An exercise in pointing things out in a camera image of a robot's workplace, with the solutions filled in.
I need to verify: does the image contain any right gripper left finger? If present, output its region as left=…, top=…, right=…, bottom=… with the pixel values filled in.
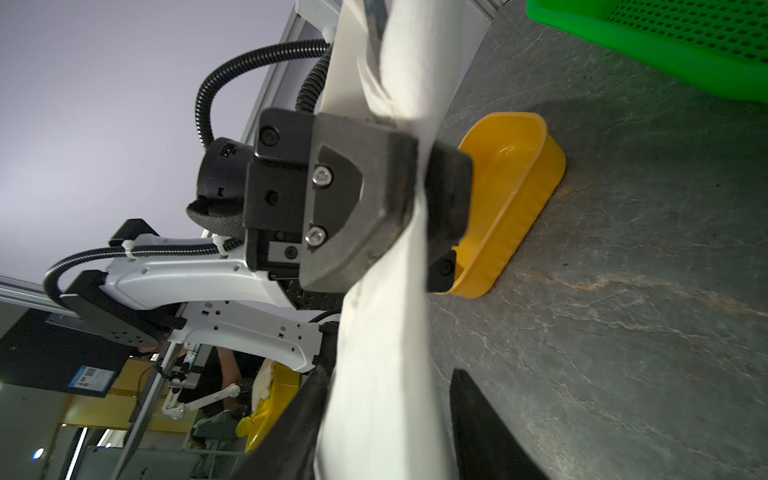
left=231, top=366, right=331, bottom=480

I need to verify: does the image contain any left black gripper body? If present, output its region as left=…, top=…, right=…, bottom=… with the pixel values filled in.
left=187, top=108, right=318, bottom=310

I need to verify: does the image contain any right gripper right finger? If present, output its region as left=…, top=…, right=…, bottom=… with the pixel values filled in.
left=449, top=369, right=547, bottom=479

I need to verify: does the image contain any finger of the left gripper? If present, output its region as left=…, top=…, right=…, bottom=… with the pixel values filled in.
left=425, top=142, right=474, bottom=293
left=299, top=113, right=418, bottom=293

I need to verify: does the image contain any white paper napkin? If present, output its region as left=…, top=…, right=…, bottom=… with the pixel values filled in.
left=314, top=1, right=480, bottom=479

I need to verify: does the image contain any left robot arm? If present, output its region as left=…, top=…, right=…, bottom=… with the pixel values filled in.
left=43, top=39, right=472, bottom=354

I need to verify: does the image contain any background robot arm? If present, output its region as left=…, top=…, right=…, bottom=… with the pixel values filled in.
left=178, top=339, right=337, bottom=479

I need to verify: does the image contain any yellow plastic tray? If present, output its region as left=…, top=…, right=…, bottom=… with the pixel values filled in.
left=448, top=112, right=566, bottom=299

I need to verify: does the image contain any yellow background object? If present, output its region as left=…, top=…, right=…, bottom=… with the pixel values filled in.
left=235, top=360, right=301, bottom=453

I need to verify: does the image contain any green plastic basket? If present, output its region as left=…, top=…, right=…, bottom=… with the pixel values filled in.
left=526, top=0, right=767, bottom=103

